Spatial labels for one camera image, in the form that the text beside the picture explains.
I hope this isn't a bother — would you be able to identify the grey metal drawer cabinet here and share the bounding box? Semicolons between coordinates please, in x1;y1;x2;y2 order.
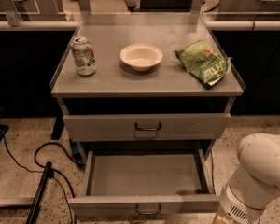
52;13;244;153

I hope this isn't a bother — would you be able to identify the white paper bowl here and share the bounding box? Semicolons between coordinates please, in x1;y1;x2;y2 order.
119;44;163;71

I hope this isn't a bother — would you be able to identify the black floor bar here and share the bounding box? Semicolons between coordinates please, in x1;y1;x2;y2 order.
26;161;53;224

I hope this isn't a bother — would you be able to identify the grey top drawer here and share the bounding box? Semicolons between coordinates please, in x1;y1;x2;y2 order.
63;113;231;142

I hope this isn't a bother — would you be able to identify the black cable left floor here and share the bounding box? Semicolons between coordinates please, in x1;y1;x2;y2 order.
0;126;87;224

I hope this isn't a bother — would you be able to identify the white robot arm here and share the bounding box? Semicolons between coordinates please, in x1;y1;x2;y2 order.
213;133;280;224

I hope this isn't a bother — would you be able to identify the white horizontal rail pipe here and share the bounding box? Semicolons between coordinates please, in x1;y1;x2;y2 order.
0;21;280;31

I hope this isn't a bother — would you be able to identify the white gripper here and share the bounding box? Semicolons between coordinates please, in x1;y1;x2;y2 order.
213;186;264;224

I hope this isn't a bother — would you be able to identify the crushed white soda can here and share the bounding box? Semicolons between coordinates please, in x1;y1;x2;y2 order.
70;35;96;76

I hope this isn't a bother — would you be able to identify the green chip bag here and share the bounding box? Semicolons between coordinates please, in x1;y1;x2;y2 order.
175;40;231;89

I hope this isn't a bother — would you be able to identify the grey drawer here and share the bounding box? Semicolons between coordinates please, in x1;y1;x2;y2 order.
63;113;231;142
69;149;218;217

